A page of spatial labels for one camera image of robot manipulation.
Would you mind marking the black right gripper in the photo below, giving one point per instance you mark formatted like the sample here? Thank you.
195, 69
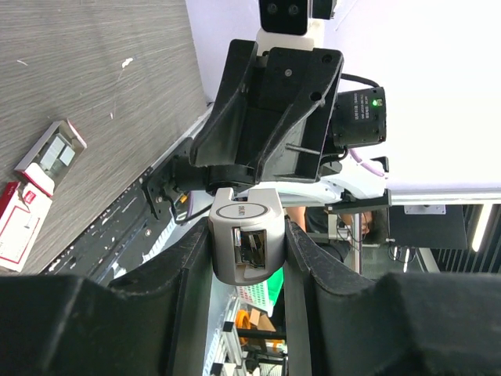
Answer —
270, 117

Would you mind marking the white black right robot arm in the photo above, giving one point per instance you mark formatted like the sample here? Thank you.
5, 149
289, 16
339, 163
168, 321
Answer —
358, 119

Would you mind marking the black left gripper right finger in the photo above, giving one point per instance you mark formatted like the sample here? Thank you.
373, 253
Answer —
341, 323

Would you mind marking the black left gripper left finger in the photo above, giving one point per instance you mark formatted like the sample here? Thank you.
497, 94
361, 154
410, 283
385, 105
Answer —
151, 321

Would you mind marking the person in background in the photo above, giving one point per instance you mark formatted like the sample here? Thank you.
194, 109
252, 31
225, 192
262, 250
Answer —
317, 220

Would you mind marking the red white staple box sleeve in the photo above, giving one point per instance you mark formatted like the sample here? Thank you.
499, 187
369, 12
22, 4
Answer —
23, 211

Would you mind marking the staple box tray with staples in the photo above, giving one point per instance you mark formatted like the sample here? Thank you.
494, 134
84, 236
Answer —
49, 160

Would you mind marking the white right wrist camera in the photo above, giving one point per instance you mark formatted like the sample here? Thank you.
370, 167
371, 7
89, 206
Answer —
290, 25

